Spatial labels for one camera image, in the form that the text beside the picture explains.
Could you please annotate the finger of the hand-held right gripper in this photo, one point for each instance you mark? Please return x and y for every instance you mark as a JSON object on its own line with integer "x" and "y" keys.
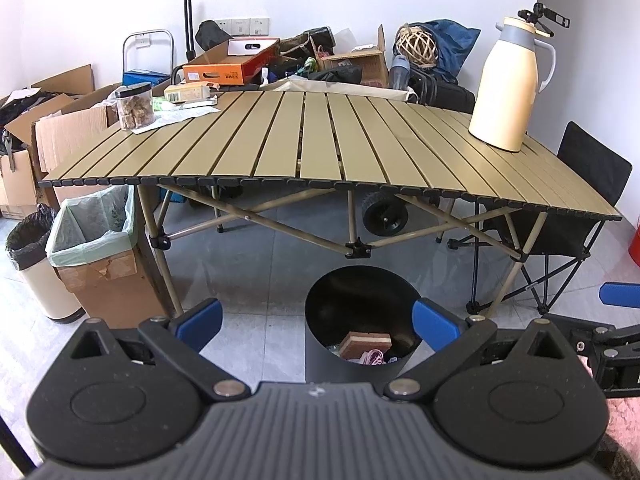
{"x": 590, "y": 335}
{"x": 622, "y": 294}

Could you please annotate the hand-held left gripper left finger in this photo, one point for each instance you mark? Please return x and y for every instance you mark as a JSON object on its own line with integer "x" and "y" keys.
{"x": 200, "y": 322}

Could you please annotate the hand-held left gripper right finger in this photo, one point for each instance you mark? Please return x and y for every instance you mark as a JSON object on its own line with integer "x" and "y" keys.
{"x": 436, "y": 325}

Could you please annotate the pink sponge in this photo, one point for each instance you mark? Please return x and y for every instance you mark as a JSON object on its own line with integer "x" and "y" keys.
{"x": 367, "y": 342}

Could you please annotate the pink cloth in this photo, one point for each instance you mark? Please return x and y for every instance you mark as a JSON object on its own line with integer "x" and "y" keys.
{"x": 372, "y": 357}

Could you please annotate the black trash bin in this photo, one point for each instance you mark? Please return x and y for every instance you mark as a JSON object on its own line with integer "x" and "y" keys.
{"x": 325, "y": 360}

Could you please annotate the cream trash can black liner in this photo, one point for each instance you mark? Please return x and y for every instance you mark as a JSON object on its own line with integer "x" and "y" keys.
{"x": 45, "y": 290}

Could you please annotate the red container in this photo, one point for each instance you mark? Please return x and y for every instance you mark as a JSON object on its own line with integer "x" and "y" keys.
{"x": 636, "y": 245}

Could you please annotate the cardboard box green liner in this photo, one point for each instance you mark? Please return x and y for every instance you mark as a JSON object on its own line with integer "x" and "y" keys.
{"x": 115, "y": 295}

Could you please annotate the black folding chair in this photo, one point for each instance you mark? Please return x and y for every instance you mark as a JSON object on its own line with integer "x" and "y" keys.
{"x": 595, "y": 165}

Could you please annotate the white paper sheet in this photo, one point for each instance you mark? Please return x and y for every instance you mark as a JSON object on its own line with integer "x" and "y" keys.
{"x": 175, "y": 116}

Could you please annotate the tan folding table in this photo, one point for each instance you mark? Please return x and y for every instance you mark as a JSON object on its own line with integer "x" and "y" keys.
{"x": 320, "y": 140}

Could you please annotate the green packet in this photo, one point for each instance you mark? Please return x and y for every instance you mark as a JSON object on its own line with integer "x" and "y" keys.
{"x": 162, "y": 105}

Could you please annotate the clear jar black lid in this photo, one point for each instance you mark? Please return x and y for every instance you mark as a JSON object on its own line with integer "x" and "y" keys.
{"x": 135, "y": 110}

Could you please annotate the large open cardboard box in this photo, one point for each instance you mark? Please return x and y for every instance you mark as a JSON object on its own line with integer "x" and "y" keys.
{"x": 70, "y": 135}

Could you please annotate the small cardboard box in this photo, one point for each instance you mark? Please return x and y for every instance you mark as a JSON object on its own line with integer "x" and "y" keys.
{"x": 17, "y": 185}

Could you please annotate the cream thermos jug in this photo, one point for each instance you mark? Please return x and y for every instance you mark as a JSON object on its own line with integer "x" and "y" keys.
{"x": 505, "y": 95}

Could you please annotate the blue plastic box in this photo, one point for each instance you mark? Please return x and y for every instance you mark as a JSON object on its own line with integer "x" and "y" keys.
{"x": 145, "y": 79}

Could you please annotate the orange cardboard box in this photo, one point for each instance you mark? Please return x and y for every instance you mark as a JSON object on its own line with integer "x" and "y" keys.
{"x": 225, "y": 72}

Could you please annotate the grey blue bottle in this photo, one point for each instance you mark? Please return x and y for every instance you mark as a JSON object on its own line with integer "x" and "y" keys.
{"x": 400, "y": 72}

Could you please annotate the beige fabric wagon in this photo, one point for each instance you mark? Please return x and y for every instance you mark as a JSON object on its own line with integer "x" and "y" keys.
{"x": 310, "y": 85}

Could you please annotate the black cloth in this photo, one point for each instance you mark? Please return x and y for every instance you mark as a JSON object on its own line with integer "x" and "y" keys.
{"x": 335, "y": 74}

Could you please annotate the open brown cardboard box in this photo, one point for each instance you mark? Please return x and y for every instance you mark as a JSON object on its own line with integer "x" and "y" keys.
{"x": 357, "y": 62}

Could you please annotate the dark clothes pile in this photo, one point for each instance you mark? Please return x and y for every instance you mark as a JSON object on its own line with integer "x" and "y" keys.
{"x": 25, "y": 107}

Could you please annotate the woven rattan ball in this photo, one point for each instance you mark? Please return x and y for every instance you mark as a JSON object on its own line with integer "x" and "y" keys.
{"x": 416, "y": 45}

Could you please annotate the dark blue bag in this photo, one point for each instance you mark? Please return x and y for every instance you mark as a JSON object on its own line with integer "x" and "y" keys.
{"x": 457, "y": 45}

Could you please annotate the black mini tripod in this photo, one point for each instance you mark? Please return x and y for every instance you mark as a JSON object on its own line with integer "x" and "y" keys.
{"x": 555, "y": 16}

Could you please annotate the black bag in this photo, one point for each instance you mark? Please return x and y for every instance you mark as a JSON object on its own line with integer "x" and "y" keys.
{"x": 212, "y": 35}

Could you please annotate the silver folding trolley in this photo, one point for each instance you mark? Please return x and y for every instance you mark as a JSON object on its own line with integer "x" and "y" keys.
{"x": 150, "y": 31}

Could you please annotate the white wall sockets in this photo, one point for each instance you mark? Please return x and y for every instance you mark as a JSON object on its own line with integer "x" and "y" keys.
{"x": 242, "y": 25}

